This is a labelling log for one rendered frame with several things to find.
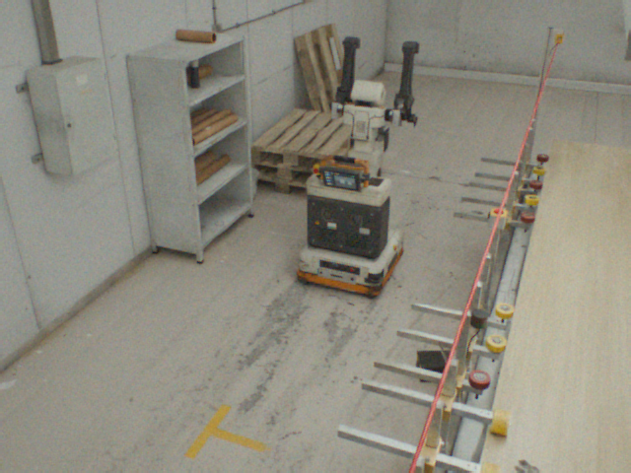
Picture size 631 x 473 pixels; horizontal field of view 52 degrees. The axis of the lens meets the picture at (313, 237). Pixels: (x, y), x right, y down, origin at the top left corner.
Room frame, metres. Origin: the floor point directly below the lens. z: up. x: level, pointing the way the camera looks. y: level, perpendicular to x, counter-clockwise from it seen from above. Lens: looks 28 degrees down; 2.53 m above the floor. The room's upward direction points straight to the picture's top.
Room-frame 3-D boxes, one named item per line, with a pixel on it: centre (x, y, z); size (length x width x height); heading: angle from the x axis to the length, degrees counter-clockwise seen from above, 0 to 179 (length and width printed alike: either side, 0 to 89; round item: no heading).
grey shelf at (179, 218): (4.72, 0.90, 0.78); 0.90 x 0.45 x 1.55; 158
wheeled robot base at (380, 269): (4.12, -0.29, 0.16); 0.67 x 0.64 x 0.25; 158
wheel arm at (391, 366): (1.96, -0.45, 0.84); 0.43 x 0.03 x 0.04; 68
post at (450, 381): (1.72, -0.48, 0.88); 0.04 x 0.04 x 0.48; 68
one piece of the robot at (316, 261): (3.81, -0.18, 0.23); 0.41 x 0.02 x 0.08; 68
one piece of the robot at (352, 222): (4.04, -0.25, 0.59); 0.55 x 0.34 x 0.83; 68
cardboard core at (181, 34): (4.82, 0.87, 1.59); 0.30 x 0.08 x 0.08; 68
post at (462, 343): (1.95, -0.57, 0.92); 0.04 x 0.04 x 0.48; 68
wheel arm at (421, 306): (2.41, -0.66, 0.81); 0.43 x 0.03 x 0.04; 68
